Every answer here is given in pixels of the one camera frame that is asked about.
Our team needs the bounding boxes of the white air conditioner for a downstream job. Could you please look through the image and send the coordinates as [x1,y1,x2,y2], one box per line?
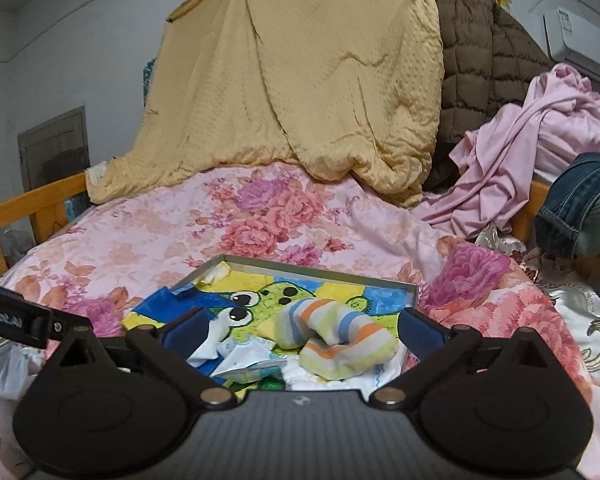
[543,8,600,82]

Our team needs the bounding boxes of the wooden bed rail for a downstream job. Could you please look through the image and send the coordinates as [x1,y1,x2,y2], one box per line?
[0,172,86,277]

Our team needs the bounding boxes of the grey metal tray box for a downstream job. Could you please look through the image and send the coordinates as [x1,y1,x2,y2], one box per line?
[170,255,418,309]

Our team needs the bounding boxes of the brown puffer jacket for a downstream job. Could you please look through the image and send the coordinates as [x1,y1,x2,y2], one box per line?
[422,0,553,192]

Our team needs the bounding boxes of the grey door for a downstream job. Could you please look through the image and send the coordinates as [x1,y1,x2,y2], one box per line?
[17,106,90,192]

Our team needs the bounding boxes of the white tissue packet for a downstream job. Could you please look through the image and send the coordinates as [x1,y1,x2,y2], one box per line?
[186,337,286,384]

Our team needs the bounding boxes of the pink floral bedspread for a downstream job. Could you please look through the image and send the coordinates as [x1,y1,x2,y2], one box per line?
[1,164,600,479]

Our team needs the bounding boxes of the pink cloth pile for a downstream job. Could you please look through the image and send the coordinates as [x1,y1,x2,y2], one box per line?
[413,64,600,238]

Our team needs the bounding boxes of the yellow quilted blanket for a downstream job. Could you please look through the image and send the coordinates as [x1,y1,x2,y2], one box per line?
[87,0,444,207]

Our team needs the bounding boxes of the silver gold satin sheet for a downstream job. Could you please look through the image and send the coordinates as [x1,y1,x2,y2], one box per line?
[471,224,600,391]

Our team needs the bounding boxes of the frog cartoon cloth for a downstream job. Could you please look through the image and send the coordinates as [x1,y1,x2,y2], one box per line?
[122,262,407,396]

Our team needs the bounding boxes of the striped pastel sock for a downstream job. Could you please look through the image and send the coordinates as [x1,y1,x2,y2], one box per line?
[273,298,399,380]

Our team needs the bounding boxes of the blue denim jeans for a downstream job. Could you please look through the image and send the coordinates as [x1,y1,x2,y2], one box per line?
[534,153,600,259]

